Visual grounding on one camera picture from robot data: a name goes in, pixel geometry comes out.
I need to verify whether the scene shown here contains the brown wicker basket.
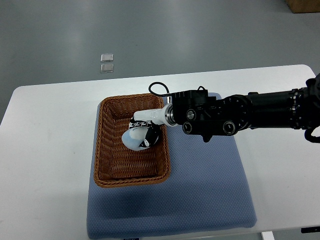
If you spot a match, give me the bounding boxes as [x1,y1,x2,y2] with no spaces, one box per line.
[93,93,171,188]

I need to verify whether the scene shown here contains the cardboard box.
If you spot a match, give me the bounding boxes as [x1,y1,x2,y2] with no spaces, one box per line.
[285,0,320,14]

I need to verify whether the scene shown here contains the blue quilted mat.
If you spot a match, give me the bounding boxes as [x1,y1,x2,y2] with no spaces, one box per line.
[87,94,257,239]

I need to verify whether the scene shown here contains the upper metal floor plate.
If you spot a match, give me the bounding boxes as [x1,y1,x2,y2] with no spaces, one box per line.
[100,53,114,63]

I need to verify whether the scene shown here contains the white table leg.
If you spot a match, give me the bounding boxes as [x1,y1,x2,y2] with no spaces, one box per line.
[261,231,275,240]

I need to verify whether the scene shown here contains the metal floor plate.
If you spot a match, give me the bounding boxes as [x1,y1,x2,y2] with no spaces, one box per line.
[100,63,114,73]
[100,53,114,63]

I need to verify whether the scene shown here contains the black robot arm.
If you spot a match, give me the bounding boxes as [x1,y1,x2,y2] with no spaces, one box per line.
[129,76,320,148]

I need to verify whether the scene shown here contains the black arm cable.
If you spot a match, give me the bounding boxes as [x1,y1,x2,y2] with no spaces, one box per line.
[148,82,176,98]

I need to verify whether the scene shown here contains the lower metal floor plate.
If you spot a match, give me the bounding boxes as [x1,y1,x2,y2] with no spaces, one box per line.
[100,63,114,73]

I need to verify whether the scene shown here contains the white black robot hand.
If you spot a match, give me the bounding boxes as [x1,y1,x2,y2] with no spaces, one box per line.
[129,104,173,148]

